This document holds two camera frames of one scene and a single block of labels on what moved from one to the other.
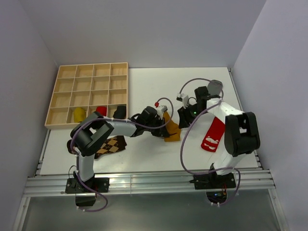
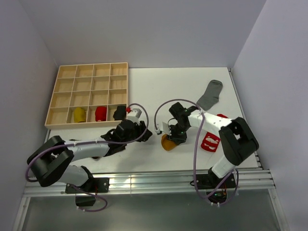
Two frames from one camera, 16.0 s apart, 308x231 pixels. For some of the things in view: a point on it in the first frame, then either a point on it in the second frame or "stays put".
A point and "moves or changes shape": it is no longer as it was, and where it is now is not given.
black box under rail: [85, 201] stays put
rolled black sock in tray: [121, 112] stays put
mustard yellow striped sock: [173, 129] moves or changes shape
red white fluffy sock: [213, 136] stays put
